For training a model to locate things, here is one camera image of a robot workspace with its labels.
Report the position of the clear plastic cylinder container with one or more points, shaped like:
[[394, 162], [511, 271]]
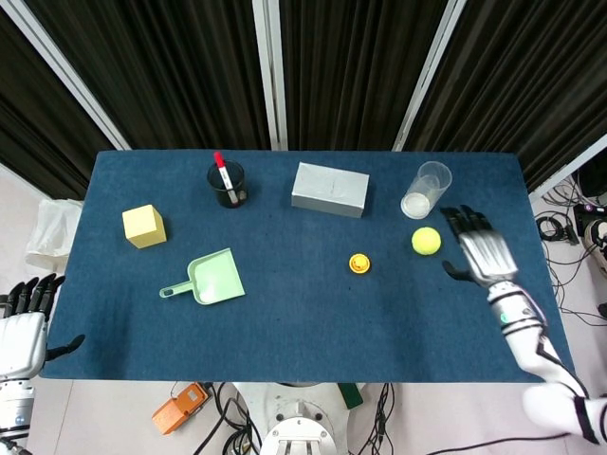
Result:
[[417, 205]]

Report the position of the black pleated curtain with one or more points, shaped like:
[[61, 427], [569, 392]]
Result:
[[28, 118], [166, 71], [531, 71], [351, 71]]

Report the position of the red capped white marker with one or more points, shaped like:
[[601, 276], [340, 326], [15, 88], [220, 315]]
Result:
[[223, 173]]

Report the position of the yellow scalloped cup mold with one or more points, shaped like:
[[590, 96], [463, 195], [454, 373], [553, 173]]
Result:
[[360, 272]]

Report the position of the yellow foam cube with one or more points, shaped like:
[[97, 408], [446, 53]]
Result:
[[144, 227]]

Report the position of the white metal frame post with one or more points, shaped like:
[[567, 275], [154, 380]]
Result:
[[427, 80], [569, 173], [71, 85], [270, 71]]

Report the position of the white plastic bag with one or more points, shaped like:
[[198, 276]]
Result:
[[52, 232]]

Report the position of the black mesh pen holder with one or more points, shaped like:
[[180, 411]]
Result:
[[240, 182]]

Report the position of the black electronic device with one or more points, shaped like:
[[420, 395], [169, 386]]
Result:
[[588, 215]]

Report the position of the gray rectangular box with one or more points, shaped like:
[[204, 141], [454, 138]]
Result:
[[329, 189]]

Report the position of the yellow rubber duck toy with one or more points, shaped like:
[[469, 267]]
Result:
[[359, 260]]

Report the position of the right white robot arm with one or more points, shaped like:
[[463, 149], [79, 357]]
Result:
[[517, 317]]

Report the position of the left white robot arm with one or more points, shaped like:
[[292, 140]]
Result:
[[14, 407]]

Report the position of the yellow-green tennis ball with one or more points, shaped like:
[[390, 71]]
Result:
[[426, 241]]

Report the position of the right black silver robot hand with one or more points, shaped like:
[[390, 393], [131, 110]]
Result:
[[486, 251]]

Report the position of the light green plastic dustpan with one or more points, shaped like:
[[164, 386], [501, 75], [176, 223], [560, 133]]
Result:
[[215, 279]]

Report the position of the white shoe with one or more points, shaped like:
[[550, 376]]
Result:
[[596, 242]]

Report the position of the blue fabric table cloth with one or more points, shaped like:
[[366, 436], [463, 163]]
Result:
[[303, 327]]

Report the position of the orange device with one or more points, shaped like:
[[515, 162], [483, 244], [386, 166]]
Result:
[[178, 410]]

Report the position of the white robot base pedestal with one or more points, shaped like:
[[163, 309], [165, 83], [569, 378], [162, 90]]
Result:
[[299, 426]]

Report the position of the green rectangular block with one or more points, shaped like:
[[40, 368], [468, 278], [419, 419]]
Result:
[[351, 395]]

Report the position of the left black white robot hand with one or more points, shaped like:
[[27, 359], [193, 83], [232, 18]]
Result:
[[21, 341]]

